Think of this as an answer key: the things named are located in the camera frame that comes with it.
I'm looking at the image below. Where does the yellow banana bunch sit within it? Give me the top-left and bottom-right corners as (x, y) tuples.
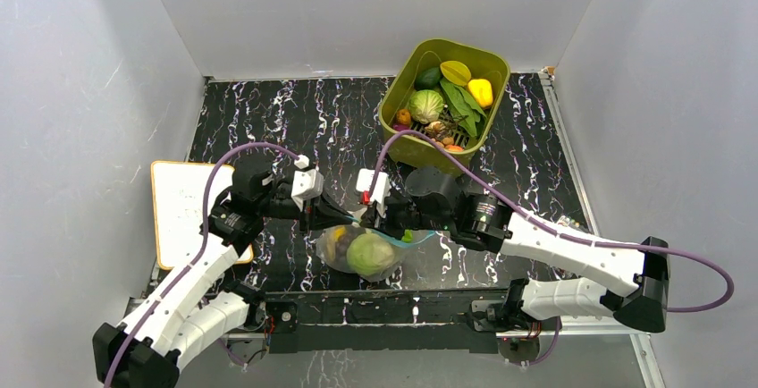
(327, 226), (352, 251)

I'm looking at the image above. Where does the green cabbage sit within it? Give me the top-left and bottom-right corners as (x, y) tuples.
(347, 233), (396, 278)
(407, 89), (445, 124)

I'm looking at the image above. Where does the clear zip bag blue zipper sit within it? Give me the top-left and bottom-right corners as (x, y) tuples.
(316, 223), (434, 283)

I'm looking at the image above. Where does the green bell pepper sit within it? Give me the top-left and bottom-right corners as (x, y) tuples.
(400, 230), (414, 244)

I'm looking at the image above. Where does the dark red grape bunch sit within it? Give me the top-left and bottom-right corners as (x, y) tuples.
(329, 237), (352, 266)

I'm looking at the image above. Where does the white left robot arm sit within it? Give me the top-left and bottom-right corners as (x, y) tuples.
(93, 150), (354, 387)

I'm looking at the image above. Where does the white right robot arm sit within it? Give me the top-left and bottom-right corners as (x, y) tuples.
(356, 167), (670, 333)

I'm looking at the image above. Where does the olive green plastic bin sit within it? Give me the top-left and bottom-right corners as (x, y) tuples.
(378, 38), (510, 177)

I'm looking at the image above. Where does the peach fruit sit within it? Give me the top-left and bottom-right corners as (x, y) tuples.
(444, 145), (464, 153)

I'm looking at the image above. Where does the small orange fruit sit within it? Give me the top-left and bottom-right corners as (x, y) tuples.
(395, 108), (412, 127)

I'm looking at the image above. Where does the green leafy vegetable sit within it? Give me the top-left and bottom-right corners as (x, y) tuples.
(440, 78), (487, 139)

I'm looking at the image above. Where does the white board orange edge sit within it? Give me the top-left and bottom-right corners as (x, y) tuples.
(150, 160), (255, 272)

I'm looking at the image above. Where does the dark green avocado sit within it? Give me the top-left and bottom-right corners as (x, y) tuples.
(413, 66), (442, 91)

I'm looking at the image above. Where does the yellow bell pepper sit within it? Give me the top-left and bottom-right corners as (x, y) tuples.
(467, 79), (493, 110)

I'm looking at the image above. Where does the yellow green starfruit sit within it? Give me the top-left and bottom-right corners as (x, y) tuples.
(440, 60), (472, 87)

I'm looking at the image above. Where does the clear marker pack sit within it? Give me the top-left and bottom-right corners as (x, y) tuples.
(556, 215), (587, 232)

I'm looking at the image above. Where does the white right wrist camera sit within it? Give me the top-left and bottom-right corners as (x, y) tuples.
(356, 168), (391, 217)

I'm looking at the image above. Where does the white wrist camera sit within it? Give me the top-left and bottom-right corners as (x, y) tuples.
(291, 155), (324, 207)
(356, 168), (391, 217)

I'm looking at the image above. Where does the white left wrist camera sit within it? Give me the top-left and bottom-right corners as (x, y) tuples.
(291, 155), (324, 207)

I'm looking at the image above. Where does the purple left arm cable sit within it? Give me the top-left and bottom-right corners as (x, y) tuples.
(101, 140), (300, 388)

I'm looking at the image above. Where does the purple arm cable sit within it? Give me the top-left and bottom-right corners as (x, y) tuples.
(101, 140), (300, 388)
(366, 130), (736, 314)

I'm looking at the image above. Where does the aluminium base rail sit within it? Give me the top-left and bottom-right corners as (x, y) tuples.
(223, 316), (642, 341)

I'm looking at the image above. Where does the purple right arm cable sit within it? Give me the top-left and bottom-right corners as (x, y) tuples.
(366, 130), (736, 314)

